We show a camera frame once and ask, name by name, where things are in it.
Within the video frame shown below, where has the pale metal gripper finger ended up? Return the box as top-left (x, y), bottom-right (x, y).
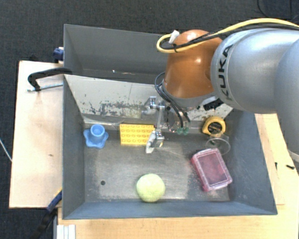
top-left (155, 130), bottom-right (165, 149)
top-left (145, 130), bottom-right (158, 155)

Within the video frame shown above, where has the yellow studded toy brick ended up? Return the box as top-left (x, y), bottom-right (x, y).
top-left (118, 122), bottom-right (157, 148)

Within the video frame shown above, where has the grey metal bin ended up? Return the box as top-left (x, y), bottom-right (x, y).
top-left (53, 23), bottom-right (288, 232)

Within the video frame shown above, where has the yellow-green ball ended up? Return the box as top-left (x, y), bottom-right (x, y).
top-left (135, 172), bottom-right (167, 204)

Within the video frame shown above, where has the blue flower-shaped cup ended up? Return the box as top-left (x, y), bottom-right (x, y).
top-left (82, 123), bottom-right (110, 150)

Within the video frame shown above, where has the yellow tape measure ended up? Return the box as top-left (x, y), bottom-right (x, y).
top-left (201, 115), bottom-right (227, 137)

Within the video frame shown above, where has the pink clear plastic box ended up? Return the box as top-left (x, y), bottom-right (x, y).
top-left (188, 147), bottom-right (235, 194)

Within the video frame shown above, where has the clear glass dish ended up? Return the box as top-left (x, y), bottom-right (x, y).
top-left (204, 133), bottom-right (232, 156)

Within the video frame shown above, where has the pale wood board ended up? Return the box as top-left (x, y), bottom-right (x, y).
top-left (8, 59), bottom-right (69, 211)

